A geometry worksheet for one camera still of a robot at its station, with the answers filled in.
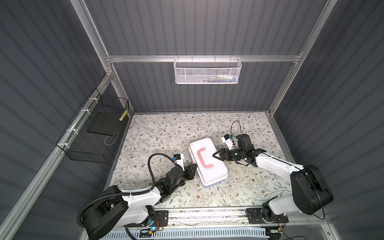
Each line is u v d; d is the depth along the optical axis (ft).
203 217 2.47
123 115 2.69
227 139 2.64
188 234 2.53
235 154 2.46
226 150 2.47
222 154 2.48
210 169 2.60
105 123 2.44
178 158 2.45
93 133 2.40
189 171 2.37
